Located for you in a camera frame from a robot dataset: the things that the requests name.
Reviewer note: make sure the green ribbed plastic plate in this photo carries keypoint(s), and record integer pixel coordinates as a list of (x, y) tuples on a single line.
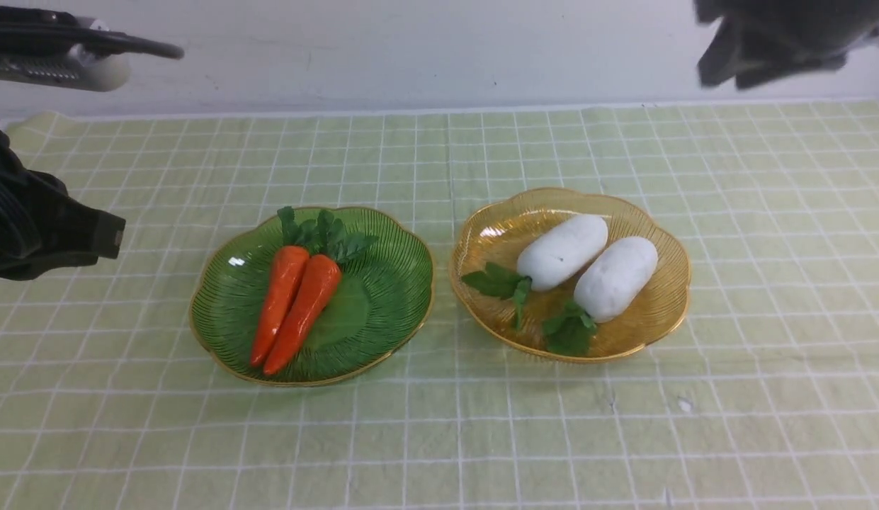
[(383, 299)]

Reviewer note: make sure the amber ribbed plastic plate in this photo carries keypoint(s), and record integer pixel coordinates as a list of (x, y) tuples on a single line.
[(498, 232)]

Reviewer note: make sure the green checkered tablecloth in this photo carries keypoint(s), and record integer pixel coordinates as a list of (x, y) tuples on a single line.
[(767, 397)]

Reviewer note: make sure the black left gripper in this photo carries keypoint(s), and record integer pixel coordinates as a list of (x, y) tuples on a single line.
[(42, 228)]

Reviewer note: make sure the white toy radish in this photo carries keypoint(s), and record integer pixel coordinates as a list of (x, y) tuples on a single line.
[(544, 264), (603, 292)]

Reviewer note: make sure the orange toy carrot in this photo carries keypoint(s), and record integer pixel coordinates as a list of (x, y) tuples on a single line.
[(319, 282), (284, 279)]

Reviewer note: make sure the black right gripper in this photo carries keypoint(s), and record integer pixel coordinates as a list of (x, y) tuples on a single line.
[(761, 42)]

